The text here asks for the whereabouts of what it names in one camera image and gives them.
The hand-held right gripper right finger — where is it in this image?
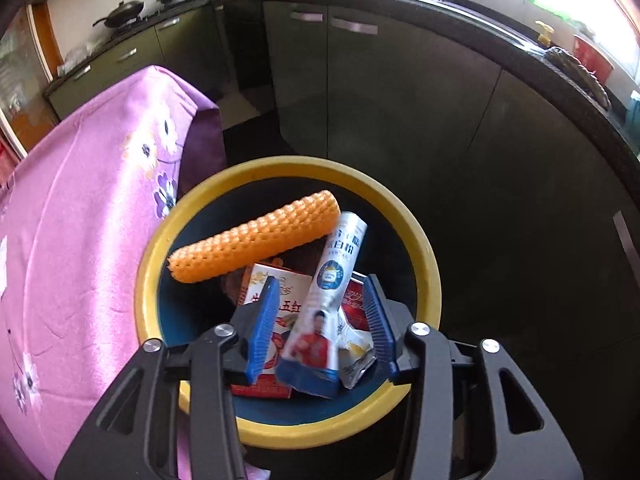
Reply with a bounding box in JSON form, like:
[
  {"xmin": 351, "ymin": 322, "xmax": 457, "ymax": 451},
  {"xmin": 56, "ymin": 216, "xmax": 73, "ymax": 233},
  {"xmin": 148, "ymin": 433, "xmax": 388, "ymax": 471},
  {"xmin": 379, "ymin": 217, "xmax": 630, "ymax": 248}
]
[{"xmin": 362, "ymin": 274, "xmax": 585, "ymax": 480}]

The black countertop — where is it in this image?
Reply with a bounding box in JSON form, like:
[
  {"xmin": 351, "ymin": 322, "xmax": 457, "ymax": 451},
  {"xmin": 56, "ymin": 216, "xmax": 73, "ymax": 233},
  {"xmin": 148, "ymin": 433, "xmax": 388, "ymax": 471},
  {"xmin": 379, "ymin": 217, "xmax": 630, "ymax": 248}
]
[{"xmin": 42, "ymin": 0, "xmax": 640, "ymax": 191}]

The woven basket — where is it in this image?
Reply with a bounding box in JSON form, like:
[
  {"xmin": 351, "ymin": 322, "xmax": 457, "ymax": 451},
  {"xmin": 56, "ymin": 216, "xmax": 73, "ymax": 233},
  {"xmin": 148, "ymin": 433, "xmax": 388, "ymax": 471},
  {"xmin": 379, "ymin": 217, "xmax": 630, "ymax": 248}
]
[{"xmin": 542, "ymin": 46, "xmax": 612, "ymax": 112}]

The orange and white door frame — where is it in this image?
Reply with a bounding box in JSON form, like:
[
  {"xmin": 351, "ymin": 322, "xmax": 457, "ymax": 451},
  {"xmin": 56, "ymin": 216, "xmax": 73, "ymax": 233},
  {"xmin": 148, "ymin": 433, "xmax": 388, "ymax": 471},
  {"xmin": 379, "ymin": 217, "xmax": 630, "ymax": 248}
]
[{"xmin": 0, "ymin": 2, "xmax": 66, "ymax": 161}]

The yellow-rimmed bin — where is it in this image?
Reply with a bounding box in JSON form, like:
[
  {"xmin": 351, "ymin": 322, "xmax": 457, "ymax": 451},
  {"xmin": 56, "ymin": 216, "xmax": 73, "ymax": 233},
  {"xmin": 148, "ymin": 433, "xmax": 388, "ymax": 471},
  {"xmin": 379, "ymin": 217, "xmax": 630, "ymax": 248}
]
[{"xmin": 134, "ymin": 156, "xmax": 442, "ymax": 450}]

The orange foam net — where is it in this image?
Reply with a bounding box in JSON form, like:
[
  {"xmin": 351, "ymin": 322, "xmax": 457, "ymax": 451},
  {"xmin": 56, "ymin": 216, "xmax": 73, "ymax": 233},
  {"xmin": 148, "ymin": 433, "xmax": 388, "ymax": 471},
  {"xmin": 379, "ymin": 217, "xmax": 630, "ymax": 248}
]
[{"xmin": 167, "ymin": 190, "xmax": 341, "ymax": 283}]

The red and white carton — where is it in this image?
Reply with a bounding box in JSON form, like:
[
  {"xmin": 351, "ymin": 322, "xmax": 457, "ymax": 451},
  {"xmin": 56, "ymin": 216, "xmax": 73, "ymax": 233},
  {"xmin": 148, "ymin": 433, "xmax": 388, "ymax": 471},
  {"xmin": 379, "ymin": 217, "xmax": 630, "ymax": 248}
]
[{"xmin": 231, "ymin": 260, "xmax": 313, "ymax": 400}]

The green door cabinet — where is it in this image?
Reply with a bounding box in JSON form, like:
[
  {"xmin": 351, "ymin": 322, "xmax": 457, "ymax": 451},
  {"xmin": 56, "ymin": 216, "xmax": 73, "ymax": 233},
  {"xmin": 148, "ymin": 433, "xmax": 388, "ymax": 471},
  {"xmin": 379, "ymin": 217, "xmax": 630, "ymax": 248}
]
[{"xmin": 260, "ymin": 0, "xmax": 640, "ymax": 341}]

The black wok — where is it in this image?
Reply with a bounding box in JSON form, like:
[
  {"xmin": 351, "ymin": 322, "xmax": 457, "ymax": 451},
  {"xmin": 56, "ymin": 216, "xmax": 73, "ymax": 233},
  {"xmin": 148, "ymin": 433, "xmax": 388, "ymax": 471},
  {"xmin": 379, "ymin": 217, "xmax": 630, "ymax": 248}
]
[{"xmin": 92, "ymin": 1, "xmax": 146, "ymax": 29}]

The pink floral tablecloth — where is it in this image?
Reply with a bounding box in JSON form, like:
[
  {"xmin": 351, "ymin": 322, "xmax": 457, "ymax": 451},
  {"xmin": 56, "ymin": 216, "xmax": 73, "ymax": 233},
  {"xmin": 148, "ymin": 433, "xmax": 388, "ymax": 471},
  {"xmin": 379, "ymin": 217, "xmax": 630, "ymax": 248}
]
[{"xmin": 0, "ymin": 65, "xmax": 228, "ymax": 480}]

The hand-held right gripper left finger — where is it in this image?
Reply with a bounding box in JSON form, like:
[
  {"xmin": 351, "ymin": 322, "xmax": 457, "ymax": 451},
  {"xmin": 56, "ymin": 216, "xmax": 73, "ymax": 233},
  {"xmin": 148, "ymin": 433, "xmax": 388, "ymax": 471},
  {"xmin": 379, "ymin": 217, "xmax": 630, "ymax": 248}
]
[{"xmin": 54, "ymin": 275, "xmax": 281, "ymax": 480}]

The white and blue tube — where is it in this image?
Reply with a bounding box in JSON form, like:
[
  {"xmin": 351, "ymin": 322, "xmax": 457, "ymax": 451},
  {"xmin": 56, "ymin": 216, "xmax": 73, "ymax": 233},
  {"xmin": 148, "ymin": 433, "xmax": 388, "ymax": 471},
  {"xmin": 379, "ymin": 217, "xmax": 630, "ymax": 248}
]
[{"xmin": 276, "ymin": 211, "xmax": 369, "ymax": 399}]

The green drawer cabinet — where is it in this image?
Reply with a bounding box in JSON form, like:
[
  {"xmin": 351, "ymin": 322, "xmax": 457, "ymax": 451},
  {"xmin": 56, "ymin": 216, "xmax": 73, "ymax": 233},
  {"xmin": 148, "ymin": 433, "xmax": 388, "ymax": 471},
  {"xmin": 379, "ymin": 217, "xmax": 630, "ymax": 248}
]
[{"xmin": 45, "ymin": 5, "xmax": 236, "ymax": 122}]

